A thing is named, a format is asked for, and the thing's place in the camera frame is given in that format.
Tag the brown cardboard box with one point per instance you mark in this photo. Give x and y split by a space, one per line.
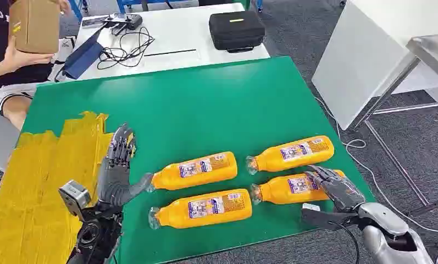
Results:
35 25

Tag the dark blue tablet case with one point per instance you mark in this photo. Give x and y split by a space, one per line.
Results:
82 58

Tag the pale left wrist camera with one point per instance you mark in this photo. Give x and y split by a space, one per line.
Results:
74 195

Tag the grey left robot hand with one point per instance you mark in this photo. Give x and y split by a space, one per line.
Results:
113 182

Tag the black zipped carry case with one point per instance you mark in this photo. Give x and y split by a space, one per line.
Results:
237 31

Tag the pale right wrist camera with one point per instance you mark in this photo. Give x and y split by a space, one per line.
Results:
310 207

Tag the white striped bag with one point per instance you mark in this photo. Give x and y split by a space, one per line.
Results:
64 49

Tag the white table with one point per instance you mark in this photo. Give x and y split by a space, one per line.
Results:
182 29

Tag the blue metal frame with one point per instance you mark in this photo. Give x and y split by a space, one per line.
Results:
76 9

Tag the white board panel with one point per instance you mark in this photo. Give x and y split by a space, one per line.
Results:
360 54

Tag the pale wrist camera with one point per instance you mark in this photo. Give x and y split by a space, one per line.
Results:
310 207
74 195

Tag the steel table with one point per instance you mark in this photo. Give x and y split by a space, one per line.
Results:
435 51

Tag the person's left hand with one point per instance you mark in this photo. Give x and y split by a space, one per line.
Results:
64 6

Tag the green table mat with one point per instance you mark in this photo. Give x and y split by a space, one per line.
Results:
204 109

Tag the black remote controller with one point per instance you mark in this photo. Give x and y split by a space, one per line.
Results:
126 21

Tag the orange drink bottle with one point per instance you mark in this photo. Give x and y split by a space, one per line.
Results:
277 191
211 209
295 153
204 171

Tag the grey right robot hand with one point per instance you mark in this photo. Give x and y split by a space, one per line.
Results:
340 193

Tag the person's right hand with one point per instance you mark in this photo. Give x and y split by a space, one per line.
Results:
22 59

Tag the thin black strip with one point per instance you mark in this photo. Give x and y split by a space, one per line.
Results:
169 52

